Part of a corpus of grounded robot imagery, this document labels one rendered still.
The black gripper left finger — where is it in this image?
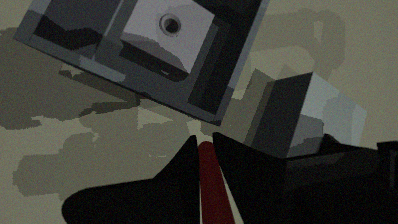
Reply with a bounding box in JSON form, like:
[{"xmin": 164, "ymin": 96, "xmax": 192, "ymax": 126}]
[{"xmin": 62, "ymin": 135, "xmax": 200, "ymax": 224}]

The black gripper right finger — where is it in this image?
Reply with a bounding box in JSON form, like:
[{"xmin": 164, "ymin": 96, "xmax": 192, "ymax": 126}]
[{"xmin": 212, "ymin": 132, "xmax": 380, "ymax": 224}]

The red peg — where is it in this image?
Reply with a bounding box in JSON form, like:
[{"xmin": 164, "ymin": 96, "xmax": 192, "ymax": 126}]
[{"xmin": 198, "ymin": 141, "xmax": 236, "ymax": 224}]

